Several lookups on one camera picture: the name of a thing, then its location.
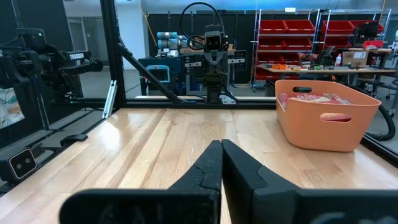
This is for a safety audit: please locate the wooden workbench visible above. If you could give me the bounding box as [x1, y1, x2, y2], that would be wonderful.
[257, 63, 396, 91]

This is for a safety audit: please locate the thick black hose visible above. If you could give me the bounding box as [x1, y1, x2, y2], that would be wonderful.
[348, 83, 397, 142]

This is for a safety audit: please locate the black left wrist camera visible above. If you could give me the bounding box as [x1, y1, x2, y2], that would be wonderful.
[204, 30, 223, 53]

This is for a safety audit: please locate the dark blue equipment cart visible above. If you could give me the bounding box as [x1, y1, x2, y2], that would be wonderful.
[138, 55, 187, 96]

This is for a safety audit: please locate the blue and silver cobot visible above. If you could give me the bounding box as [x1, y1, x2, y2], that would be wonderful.
[156, 30, 189, 50]

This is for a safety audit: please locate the brown cardboard box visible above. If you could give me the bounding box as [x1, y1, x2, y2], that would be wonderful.
[341, 50, 369, 67]

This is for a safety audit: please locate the black table-level camera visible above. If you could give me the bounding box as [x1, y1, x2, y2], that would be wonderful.
[0, 147, 38, 184]

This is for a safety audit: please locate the silver aluminium strip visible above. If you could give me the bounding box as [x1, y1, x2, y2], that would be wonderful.
[101, 80, 118, 119]

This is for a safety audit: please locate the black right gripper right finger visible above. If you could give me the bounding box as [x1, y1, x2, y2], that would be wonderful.
[221, 139, 398, 224]

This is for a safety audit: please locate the metal shelf rack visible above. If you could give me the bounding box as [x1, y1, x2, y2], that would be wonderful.
[252, 8, 321, 85]
[318, 8, 392, 55]

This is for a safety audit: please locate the silver mounting bracket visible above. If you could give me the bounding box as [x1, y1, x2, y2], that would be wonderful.
[219, 94, 238, 105]

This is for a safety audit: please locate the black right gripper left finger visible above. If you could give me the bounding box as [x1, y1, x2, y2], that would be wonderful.
[58, 139, 223, 224]

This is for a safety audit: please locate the black plastic frame clip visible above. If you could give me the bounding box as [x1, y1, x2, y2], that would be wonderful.
[60, 134, 89, 146]

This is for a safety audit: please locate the red storage bin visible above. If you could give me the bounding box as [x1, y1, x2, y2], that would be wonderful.
[284, 37, 313, 50]
[259, 20, 287, 34]
[284, 20, 316, 34]
[258, 37, 285, 50]
[321, 20, 355, 35]

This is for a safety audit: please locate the person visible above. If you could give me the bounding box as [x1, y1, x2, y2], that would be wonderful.
[0, 86, 25, 129]

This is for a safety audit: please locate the yellow background cable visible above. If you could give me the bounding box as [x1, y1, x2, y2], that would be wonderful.
[142, 11, 158, 47]

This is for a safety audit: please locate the orange plastic basket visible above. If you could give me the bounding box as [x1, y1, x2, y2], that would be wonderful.
[275, 80, 382, 153]

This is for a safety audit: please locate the black computer monitor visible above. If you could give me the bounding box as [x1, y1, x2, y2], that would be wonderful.
[353, 21, 379, 47]

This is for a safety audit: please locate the blue-framed screen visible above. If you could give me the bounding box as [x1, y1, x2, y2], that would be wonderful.
[146, 64, 171, 84]

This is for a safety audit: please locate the black aluminium table frame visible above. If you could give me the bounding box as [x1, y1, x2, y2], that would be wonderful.
[0, 0, 398, 194]

